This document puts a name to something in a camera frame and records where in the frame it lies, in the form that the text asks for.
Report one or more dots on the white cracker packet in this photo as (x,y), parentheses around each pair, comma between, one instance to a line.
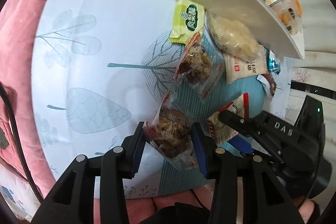
(244,67)

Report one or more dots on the tree print tablecloth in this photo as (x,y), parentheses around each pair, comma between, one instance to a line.
(92,69)

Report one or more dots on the person's dark pants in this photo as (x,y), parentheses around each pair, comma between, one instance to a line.
(183,213)

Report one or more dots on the green snack packet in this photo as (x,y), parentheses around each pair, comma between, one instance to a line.
(187,19)

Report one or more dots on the pale yellow puffed snack packet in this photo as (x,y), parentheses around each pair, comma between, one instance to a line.
(233,35)

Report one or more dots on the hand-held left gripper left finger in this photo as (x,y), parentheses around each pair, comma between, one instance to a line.
(138,158)

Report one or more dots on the orange oat bar packet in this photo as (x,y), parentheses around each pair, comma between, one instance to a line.
(298,6)

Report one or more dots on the floral printed quilt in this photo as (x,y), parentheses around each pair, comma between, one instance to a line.
(13,195)

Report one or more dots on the pink blanket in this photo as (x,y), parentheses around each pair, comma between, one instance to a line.
(18,50)

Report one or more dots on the brown snack packet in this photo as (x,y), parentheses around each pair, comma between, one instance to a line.
(270,86)

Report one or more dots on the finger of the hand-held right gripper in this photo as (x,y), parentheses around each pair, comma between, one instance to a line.
(236,121)
(241,146)

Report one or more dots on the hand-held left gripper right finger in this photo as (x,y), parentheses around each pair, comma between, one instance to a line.
(200,155)

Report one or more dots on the person's right hand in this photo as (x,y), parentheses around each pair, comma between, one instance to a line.
(307,212)

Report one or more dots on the blue white snack packet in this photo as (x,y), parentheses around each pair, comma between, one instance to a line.
(273,64)

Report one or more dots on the white red-edged snack packet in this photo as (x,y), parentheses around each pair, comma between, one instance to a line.
(236,107)

